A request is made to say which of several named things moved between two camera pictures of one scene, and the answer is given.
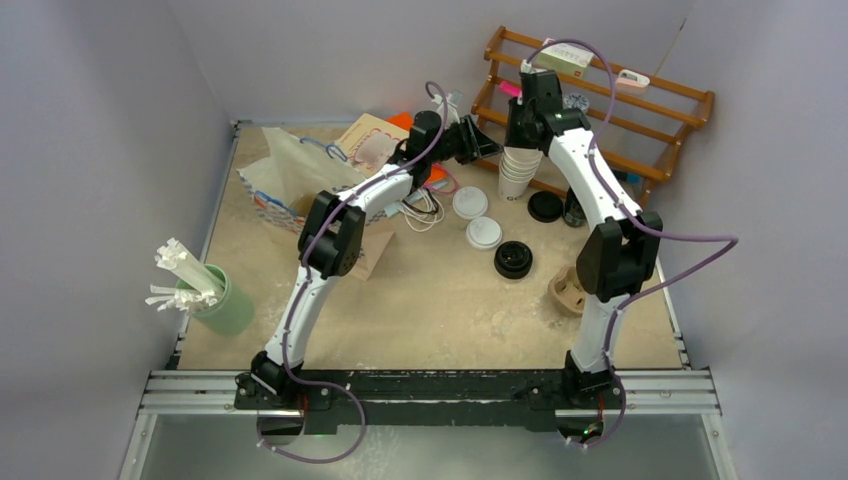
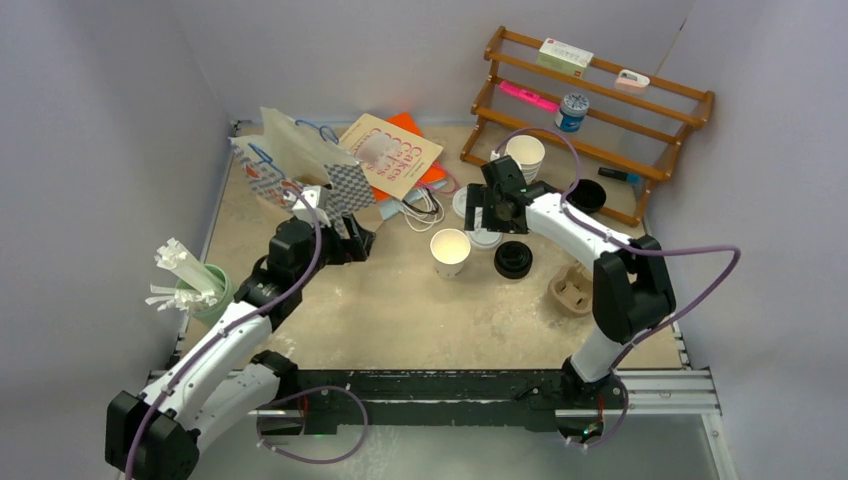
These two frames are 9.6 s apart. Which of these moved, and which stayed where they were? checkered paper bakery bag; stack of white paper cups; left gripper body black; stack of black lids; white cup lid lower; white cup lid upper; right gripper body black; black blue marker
Moved: left gripper body black; right gripper body black; checkered paper bakery bag
Stayed: black blue marker; stack of white paper cups; white cup lid upper; white cup lid lower; stack of black lids
